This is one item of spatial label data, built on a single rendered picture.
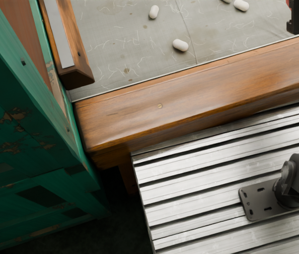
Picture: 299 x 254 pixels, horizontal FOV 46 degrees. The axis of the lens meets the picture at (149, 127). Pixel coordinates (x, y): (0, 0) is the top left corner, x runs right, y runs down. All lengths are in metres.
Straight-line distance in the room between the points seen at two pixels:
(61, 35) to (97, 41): 0.15
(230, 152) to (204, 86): 0.16
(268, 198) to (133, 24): 0.47
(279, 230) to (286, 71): 0.32
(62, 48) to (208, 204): 0.42
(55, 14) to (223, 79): 0.35
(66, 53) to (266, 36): 0.44
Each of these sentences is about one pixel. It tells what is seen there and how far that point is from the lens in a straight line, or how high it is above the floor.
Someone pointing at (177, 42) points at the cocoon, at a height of 0.76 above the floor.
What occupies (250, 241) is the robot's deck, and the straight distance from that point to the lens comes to 0.77.
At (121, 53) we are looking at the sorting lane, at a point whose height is 0.74.
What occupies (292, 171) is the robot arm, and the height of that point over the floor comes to 0.81.
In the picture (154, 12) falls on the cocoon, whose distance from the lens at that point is 0.82.
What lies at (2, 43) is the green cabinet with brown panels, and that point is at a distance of 0.31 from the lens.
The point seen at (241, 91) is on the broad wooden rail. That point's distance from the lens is 0.74.
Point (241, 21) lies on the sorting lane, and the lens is 0.86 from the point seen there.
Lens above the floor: 1.41
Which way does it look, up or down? 71 degrees down
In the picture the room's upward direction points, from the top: 1 degrees clockwise
